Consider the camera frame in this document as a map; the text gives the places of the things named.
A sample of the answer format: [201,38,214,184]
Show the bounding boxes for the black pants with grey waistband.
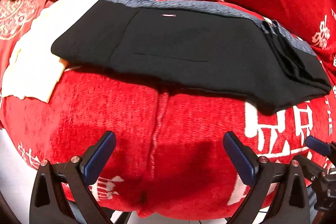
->
[51,0,332,114]

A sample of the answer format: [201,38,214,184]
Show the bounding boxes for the red blanket with white characters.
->
[1,66,335,220]

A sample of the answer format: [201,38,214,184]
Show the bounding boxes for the cream white cloth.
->
[1,0,98,103]

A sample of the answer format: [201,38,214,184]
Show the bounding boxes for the red patterned pillow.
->
[0,0,52,75]

